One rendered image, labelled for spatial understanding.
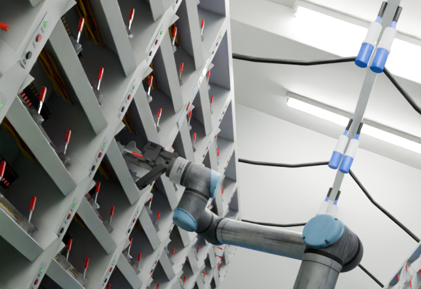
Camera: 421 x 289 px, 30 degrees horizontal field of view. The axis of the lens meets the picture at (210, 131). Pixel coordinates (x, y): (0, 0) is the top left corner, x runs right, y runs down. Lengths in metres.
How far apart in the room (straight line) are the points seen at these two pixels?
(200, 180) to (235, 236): 0.22
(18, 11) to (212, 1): 1.59
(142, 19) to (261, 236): 0.79
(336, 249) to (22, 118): 0.97
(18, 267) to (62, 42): 0.69
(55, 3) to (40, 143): 0.37
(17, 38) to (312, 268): 1.06
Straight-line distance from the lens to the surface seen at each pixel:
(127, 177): 2.69
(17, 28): 1.65
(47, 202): 2.24
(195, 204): 2.63
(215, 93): 3.83
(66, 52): 1.86
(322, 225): 2.26
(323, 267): 2.23
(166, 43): 2.57
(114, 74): 2.35
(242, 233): 2.61
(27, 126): 1.81
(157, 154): 2.71
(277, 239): 2.52
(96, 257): 2.90
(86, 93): 2.06
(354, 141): 4.97
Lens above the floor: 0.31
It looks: 19 degrees up
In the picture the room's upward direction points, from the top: 24 degrees clockwise
